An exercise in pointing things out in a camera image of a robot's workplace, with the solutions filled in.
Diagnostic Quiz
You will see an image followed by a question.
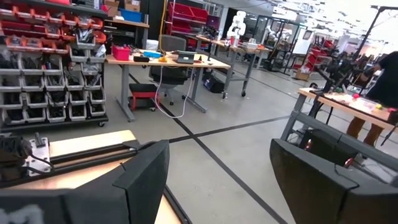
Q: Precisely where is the red box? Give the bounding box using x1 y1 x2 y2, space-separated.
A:
111 45 131 62

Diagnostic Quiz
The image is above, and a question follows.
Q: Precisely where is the grey office chair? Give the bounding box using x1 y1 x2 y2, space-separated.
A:
148 34 191 106

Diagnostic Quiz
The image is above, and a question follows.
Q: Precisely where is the black overhead stand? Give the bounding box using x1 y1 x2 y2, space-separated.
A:
354 4 398 60

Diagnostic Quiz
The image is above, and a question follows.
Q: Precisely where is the silver metal mounting plate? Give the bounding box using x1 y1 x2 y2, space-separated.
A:
24 132 52 177

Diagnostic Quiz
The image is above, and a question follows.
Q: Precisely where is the red rolling stool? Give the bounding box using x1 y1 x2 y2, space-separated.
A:
128 83 160 112

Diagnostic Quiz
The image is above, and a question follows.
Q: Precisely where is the wooden desk with grey legs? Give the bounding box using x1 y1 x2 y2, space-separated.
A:
105 51 231 123

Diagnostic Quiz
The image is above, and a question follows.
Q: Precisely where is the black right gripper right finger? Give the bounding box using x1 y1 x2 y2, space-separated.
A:
269 138 398 224

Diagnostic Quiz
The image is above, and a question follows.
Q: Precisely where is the grey laptop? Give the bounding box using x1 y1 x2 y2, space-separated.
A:
176 51 196 65

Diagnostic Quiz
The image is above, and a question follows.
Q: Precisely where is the rack of red bins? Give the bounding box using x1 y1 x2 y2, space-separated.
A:
167 1 209 35

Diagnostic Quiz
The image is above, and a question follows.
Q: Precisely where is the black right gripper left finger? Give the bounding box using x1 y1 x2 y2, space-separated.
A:
0 139 171 224

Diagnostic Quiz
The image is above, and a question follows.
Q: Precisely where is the wooden work table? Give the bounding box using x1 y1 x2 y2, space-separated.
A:
279 87 398 150

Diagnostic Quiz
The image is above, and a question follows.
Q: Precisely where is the shelf with cardboard boxes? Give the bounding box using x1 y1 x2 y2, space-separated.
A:
102 0 150 50

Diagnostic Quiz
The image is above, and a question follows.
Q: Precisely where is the rack of storage bins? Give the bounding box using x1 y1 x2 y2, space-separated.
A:
0 0 109 131

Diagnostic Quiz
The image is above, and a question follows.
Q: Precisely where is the cardboard box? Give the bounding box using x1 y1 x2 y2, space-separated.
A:
294 68 310 82

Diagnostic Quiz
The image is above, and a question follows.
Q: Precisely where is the black aluminium frame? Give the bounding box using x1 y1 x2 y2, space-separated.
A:
0 139 192 224

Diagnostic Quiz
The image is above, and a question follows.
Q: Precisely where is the whiteboard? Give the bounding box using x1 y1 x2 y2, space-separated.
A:
292 29 315 57

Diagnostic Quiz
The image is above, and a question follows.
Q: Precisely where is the yellow hanging cord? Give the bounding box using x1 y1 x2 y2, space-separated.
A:
157 0 169 63

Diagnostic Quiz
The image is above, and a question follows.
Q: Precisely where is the white humanoid robot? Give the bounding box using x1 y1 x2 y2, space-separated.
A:
226 11 247 47

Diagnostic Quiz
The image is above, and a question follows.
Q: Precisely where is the blue flat item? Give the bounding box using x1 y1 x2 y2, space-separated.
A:
142 50 162 59

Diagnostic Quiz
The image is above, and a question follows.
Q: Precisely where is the person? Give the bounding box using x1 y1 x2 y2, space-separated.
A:
346 51 398 147

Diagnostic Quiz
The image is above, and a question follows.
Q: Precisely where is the white cable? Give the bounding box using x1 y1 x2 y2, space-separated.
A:
154 65 195 119

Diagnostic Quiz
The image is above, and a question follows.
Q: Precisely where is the black computer box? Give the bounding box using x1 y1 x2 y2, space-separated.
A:
300 128 359 167

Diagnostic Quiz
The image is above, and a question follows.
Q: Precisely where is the grey rolling table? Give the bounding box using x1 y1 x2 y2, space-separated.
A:
195 34 271 98

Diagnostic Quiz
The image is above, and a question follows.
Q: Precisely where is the black bag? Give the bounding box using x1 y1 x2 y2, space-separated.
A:
201 73 225 94

